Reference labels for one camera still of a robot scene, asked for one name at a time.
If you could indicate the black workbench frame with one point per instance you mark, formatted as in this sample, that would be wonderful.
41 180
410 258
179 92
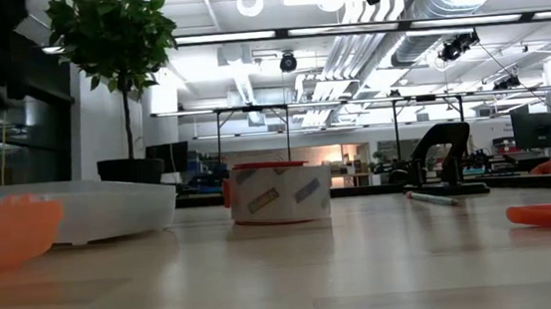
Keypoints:
251 108

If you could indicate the black ceiling spotlight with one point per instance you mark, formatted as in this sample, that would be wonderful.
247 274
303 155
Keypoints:
507 83
456 46

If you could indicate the potted green tree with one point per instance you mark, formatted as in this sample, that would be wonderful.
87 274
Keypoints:
115 38

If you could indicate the black ceiling camera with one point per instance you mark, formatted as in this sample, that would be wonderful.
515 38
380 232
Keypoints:
288 62

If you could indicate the black overhead light rail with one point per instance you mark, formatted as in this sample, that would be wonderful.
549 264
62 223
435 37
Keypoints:
394 25

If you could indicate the black aluminium table frame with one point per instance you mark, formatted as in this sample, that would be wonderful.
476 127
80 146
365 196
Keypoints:
533 181

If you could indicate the black computer monitor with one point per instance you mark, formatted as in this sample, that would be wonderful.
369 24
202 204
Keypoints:
536 129
168 157

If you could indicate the orange plastic box lid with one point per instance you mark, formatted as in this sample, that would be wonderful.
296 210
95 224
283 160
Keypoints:
2 233

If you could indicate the pale blue pen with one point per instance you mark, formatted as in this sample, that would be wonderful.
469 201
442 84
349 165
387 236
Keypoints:
432 199

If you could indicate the clear tape roll red core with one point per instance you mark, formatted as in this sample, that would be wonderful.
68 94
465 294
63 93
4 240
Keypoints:
279 194

